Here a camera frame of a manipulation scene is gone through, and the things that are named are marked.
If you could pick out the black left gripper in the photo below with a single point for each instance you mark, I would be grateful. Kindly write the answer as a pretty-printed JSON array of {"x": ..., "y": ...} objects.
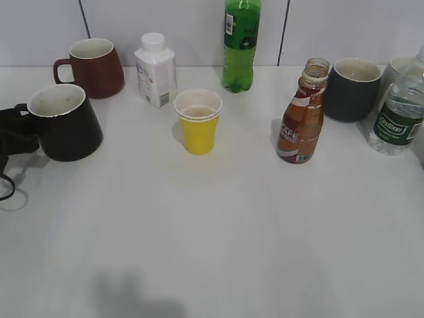
[{"x": 16, "y": 134}]

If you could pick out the black ceramic mug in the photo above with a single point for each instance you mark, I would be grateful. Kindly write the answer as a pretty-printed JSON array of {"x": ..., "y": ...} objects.
[{"x": 63, "y": 119}]

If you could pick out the brown Nescafe coffee bottle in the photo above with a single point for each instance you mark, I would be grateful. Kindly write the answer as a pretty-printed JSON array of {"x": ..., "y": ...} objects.
[{"x": 303, "y": 119}]

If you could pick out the yellow paper cup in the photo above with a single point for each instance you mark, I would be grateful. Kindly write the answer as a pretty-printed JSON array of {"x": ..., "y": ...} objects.
[{"x": 198, "y": 111}]

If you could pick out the dark red ceramic mug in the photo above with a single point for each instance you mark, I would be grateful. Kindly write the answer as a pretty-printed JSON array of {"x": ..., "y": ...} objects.
[{"x": 96, "y": 67}]

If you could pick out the white plastic milk bottle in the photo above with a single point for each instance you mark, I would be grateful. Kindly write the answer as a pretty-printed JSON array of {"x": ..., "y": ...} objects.
[{"x": 156, "y": 70}]

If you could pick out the green soda bottle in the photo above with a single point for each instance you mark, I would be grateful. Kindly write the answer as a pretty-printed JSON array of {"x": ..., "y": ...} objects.
[{"x": 242, "y": 20}]

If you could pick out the dark grey ceramic mug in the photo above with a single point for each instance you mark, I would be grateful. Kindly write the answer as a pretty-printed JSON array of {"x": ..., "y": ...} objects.
[{"x": 352, "y": 89}]

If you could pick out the clear water bottle green label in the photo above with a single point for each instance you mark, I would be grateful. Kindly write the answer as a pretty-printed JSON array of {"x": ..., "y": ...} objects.
[{"x": 401, "y": 115}]

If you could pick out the white ceramic mug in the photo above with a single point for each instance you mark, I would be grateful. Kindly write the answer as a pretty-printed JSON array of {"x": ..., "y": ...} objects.
[{"x": 393, "y": 70}]

